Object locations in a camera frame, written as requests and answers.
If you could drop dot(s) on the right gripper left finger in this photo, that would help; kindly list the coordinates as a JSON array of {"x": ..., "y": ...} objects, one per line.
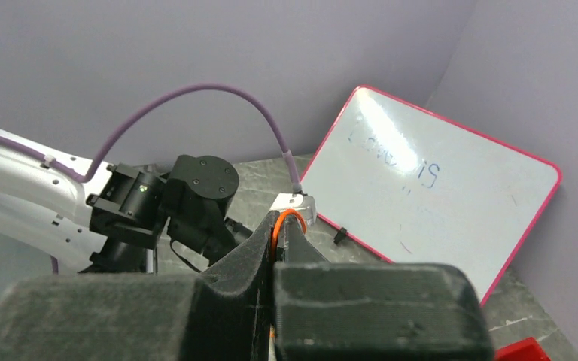
[{"x": 222, "y": 313}]

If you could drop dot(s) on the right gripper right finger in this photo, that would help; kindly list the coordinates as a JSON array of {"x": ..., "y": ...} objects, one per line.
[{"x": 374, "y": 311}]

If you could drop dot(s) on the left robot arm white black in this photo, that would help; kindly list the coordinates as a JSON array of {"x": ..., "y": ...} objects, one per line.
[{"x": 99, "y": 217}]

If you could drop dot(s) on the red plastic bin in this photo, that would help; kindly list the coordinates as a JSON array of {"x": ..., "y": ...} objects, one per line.
[{"x": 525, "y": 350}]

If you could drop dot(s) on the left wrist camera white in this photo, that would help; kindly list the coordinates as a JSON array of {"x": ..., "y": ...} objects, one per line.
[{"x": 303, "y": 204}]

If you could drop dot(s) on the whiteboard with pink frame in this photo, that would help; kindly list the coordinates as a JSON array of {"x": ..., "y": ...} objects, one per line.
[{"x": 412, "y": 186}]

